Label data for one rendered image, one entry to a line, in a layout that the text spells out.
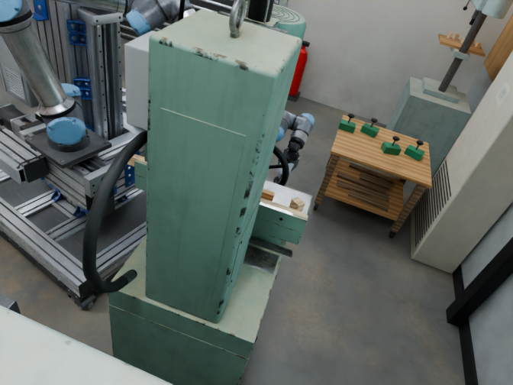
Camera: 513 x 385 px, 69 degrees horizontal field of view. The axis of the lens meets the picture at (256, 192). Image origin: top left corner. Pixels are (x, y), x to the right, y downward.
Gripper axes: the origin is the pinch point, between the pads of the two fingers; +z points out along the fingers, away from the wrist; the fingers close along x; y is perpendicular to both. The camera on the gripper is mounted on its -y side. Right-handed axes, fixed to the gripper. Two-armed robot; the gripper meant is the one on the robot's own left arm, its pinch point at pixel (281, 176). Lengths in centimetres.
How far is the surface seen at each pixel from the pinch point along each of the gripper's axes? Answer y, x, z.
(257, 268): -30, -7, 48
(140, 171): -34, 41, 35
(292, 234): -31.2, -13.5, 33.1
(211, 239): -69, 4, 54
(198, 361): -23, -2, 80
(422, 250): 88, -99, -31
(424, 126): 102, -82, -139
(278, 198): -26.7, -4.2, 21.7
